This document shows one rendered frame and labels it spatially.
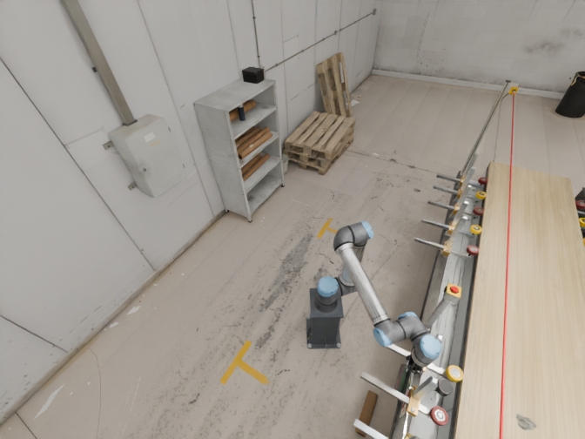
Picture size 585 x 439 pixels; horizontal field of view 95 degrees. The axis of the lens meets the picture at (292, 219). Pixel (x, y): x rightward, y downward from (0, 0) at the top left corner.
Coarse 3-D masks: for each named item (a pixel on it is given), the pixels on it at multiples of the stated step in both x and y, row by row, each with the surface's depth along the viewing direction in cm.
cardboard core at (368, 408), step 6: (366, 396) 217; (372, 396) 214; (366, 402) 212; (372, 402) 212; (366, 408) 210; (372, 408) 210; (360, 414) 210; (366, 414) 207; (372, 414) 208; (360, 420) 205; (366, 420) 204; (360, 432) 199
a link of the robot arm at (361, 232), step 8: (352, 224) 162; (360, 224) 160; (368, 224) 160; (352, 232) 156; (360, 232) 157; (368, 232) 158; (360, 240) 160; (360, 248) 166; (360, 256) 173; (344, 272) 192; (344, 280) 197; (352, 280) 194; (344, 288) 199; (352, 288) 199
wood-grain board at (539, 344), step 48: (528, 192) 254; (480, 240) 217; (528, 240) 214; (576, 240) 212; (480, 288) 187; (528, 288) 185; (576, 288) 184; (480, 336) 165; (528, 336) 164; (576, 336) 162; (480, 384) 147; (528, 384) 146; (576, 384) 145; (480, 432) 133; (528, 432) 132; (576, 432) 132
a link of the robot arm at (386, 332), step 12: (348, 228) 157; (336, 240) 155; (348, 240) 153; (336, 252) 155; (348, 252) 150; (348, 264) 148; (360, 264) 148; (360, 276) 142; (360, 288) 140; (372, 288) 139; (372, 300) 135; (372, 312) 133; (384, 312) 132; (384, 324) 128; (396, 324) 129; (384, 336) 125; (396, 336) 126
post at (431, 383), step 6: (432, 378) 126; (420, 384) 139; (426, 384) 130; (432, 384) 126; (414, 390) 146; (420, 390) 136; (426, 390) 133; (432, 390) 130; (408, 396) 155; (414, 396) 145; (420, 396) 141
